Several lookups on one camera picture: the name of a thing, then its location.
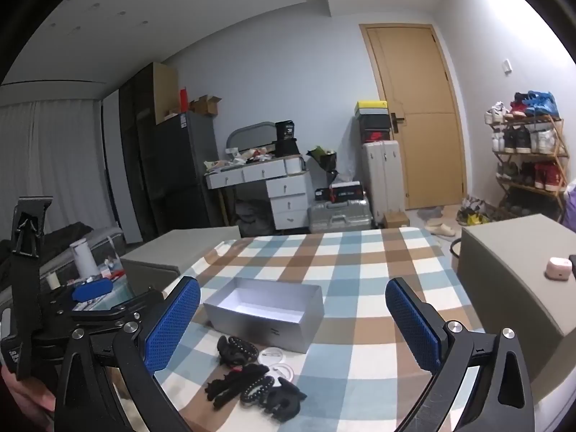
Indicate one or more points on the dark wardrobe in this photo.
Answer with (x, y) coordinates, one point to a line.
(135, 144)

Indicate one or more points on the pile of loose shoes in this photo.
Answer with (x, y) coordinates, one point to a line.
(472, 213)

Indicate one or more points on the bamboo shoe rack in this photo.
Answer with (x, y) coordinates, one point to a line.
(558, 157)

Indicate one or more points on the white curtain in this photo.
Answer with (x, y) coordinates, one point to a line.
(54, 157)

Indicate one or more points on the open cardboard box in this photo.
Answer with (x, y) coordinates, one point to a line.
(206, 105)

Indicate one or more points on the yellow lid shoe box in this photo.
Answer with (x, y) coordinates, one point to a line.
(371, 109)

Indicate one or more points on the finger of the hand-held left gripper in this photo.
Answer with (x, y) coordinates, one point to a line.
(92, 289)
(126, 309)

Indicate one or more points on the grey arched mirror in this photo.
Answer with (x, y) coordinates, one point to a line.
(252, 132)

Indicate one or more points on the small cardboard box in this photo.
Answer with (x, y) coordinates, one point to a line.
(396, 220)

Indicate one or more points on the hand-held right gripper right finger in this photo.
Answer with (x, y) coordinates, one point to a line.
(414, 324)

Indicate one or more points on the dark refrigerator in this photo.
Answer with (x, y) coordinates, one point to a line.
(180, 175)

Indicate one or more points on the red bottle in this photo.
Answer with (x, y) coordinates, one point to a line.
(183, 99)

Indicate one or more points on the beige slippers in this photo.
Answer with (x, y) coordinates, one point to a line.
(440, 228)

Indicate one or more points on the white wall switch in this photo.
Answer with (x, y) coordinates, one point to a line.
(507, 66)

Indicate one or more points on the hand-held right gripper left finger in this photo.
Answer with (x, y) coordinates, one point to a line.
(173, 324)

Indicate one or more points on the purple bag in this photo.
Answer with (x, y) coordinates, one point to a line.
(571, 202)

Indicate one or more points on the person's left hand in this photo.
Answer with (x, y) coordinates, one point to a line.
(24, 398)

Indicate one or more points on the black and red box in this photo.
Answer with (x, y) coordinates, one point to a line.
(342, 193)

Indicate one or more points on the white cylindrical bottle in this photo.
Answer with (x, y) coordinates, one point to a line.
(83, 258)

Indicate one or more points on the wooden door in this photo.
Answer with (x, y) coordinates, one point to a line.
(418, 153)

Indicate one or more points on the pink earbuds case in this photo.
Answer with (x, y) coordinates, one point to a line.
(558, 270)

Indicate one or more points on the bouquet in black wrap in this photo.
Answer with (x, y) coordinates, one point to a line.
(325, 157)

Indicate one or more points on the desk clutter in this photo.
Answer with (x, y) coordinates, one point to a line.
(234, 159)

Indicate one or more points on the grey cabinet with latch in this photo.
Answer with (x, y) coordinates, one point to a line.
(180, 252)

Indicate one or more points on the grey cloth bundle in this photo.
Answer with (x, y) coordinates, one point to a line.
(249, 220)

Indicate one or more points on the black gift box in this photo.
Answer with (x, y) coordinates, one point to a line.
(285, 137)

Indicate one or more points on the shoe rack with shoes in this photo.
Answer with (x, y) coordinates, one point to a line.
(522, 139)

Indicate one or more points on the black shoe box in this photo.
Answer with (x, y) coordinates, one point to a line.
(372, 129)

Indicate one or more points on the white upright suitcase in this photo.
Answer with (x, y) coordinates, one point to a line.
(382, 180)

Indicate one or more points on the large black hair claw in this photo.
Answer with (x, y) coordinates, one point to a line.
(284, 399)

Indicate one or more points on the black studded hair clip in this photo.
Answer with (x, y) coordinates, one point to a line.
(234, 350)

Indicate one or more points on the white desk with drawers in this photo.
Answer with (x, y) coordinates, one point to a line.
(288, 202)

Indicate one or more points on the silver suitcase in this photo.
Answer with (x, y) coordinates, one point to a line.
(339, 218)

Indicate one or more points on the clear round badge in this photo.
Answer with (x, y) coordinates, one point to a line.
(284, 372)
(268, 356)

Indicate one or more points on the checked tablecloth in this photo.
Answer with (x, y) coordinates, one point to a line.
(360, 256)

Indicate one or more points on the silver cardboard box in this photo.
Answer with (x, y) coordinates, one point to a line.
(279, 324)

